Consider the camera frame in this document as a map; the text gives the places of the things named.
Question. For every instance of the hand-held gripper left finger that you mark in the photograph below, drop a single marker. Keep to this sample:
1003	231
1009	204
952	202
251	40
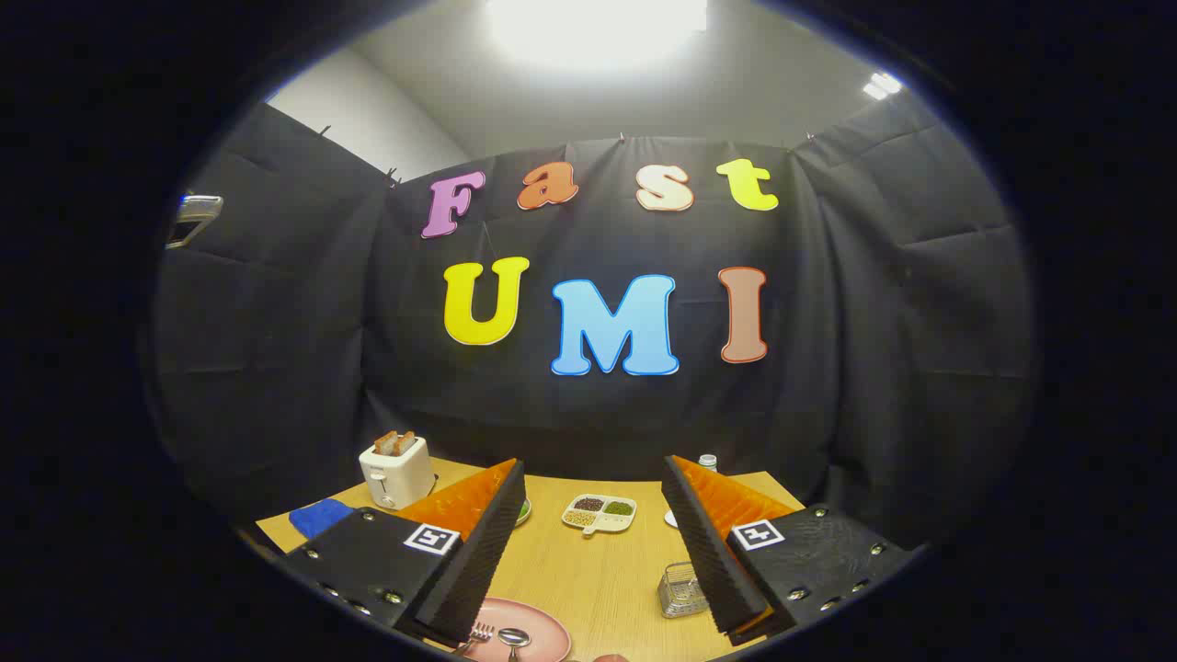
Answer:
478	552

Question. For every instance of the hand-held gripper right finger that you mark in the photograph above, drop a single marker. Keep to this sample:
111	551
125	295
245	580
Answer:
713	561

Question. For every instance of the metal fork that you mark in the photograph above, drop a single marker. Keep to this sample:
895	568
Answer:
480	633

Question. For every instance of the grey plate of food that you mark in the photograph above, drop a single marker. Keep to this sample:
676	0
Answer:
523	511

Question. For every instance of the white milk bottle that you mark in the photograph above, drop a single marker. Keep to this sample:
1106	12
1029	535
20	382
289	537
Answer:
707	462

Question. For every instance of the pink plate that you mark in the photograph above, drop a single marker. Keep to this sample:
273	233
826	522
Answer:
547	630

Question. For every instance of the white toaster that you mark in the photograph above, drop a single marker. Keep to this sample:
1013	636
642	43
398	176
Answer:
400	473

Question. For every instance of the white divided dish of beans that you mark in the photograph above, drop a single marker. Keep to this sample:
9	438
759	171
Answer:
599	513

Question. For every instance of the toast slices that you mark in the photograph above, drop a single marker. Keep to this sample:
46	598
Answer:
395	443

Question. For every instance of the blue cloth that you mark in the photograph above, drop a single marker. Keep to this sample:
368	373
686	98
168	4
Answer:
317	518

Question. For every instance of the black backdrop cloth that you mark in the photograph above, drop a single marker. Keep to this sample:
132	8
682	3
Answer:
874	322

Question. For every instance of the silver metal fixture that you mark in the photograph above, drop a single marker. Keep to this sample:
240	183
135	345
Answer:
195	219

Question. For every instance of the small ceiling light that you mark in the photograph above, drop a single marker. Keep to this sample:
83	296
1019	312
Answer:
883	85

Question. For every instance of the large ceiling light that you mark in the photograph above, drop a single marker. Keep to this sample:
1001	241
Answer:
598	32

